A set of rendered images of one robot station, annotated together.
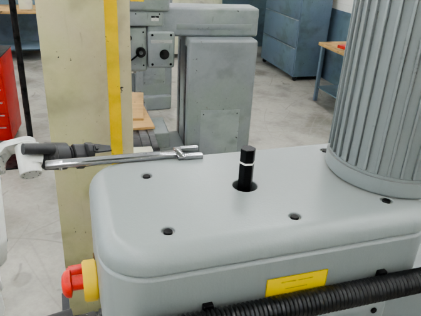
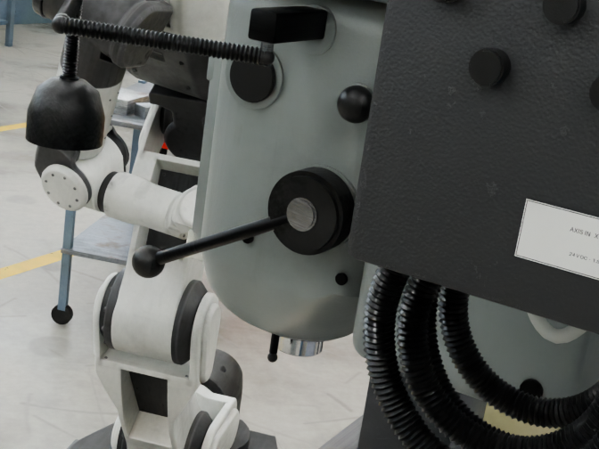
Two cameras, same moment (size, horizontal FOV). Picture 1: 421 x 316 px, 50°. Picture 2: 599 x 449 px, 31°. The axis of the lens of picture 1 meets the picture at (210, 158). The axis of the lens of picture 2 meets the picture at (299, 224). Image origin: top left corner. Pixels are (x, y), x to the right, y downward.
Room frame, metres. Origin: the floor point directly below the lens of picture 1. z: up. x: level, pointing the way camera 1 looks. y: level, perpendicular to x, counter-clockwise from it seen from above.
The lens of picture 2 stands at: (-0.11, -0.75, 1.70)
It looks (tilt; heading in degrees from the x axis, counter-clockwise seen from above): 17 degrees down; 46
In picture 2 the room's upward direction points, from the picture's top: 8 degrees clockwise
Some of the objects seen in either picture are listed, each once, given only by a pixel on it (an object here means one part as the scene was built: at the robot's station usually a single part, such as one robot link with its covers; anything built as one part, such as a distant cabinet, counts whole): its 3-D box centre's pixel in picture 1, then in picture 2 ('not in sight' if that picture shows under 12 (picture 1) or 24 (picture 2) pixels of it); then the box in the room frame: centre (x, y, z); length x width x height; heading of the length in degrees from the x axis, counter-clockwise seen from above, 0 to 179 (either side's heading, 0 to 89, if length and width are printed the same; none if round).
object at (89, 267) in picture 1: (90, 280); not in sight; (0.51, 0.16, 1.76); 0.06 x 0.02 x 0.06; 19
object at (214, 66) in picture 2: not in sight; (225, 158); (0.55, 0.05, 1.45); 0.04 x 0.04 x 0.21; 19
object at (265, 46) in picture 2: not in sight; (287, 36); (0.46, -0.12, 1.60); 0.08 x 0.02 x 0.04; 19
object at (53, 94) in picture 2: not in sight; (66, 109); (0.42, 0.13, 1.48); 0.07 x 0.07 x 0.06
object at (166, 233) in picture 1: (249, 228); not in sight; (0.59, -0.07, 1.81); 0.47 x 0.26 x 0.16; 109
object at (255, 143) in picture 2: not in sight; (330, 160); (0.59, -0.06, 1.47); 0.21 x 0.19 x 0.32; 19
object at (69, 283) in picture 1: (73, 283); not in sight; (0.51, 0.19, 1.76); 0.04 x 0.03 x 0.04; 19
